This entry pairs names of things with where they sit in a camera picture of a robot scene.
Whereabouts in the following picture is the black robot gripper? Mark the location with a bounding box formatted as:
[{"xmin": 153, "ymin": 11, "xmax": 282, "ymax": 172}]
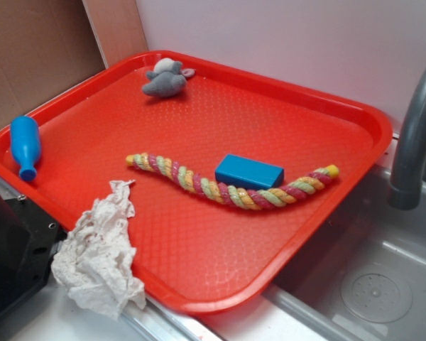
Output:
[{"xmin": 0, "ymin": 193, "xmax": 67, "ymax": 319}]

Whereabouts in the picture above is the crumpled white paper towel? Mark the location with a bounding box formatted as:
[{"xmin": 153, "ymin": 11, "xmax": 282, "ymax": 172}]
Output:
[{"xmin": 51, "ymin": 180, "xmax": 146, "ymax": 320}]

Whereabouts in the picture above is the blue plastic bottle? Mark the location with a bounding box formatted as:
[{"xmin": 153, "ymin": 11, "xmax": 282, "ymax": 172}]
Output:
[{"xmin": 10, "ymin": 116, "xmax": 42, "ymax": 182}]

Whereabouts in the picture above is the brown cardboard panel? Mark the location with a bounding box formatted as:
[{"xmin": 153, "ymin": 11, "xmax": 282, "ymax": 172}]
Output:
[{"xmin": 0, "ymin": 1, "xmax": 104, "ymax": 129}]

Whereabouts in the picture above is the gray plush mouse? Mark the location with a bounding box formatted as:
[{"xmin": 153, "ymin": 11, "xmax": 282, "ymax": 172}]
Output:
[{"xmin": 142, "ymin": 58, "xmax": 196, "ymax": 98}]

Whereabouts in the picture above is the red plastic tray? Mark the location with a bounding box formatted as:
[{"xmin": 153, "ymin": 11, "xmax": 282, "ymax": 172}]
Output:
[{"xmin": 0, "ymin": 51, "xmax": 393, "ymax": 315}]

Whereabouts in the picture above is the blue rectangular block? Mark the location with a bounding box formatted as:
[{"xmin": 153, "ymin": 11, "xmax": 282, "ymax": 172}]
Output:
[{"xmin": 214, "ymin": 154, "xmax": 285, "ymax": 190}]

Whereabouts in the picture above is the gray plastic sink basin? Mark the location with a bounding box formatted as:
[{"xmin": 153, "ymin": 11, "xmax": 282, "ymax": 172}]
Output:
[{"xmin": 264, "ymin": 166, "xmax": 426, "ymax": 340}]

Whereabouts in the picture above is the gray faucet spout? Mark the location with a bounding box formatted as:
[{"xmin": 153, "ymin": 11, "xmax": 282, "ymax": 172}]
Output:
[{"xmin": 388, "ymin": 69, "xmax": 426, "ymax": 210}]

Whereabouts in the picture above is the multicolour twisted rope toy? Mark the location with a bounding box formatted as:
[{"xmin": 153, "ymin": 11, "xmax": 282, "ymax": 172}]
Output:
[{"xmin": 126, "ymin": 153, "xmax": 339, "ymax": 211}]

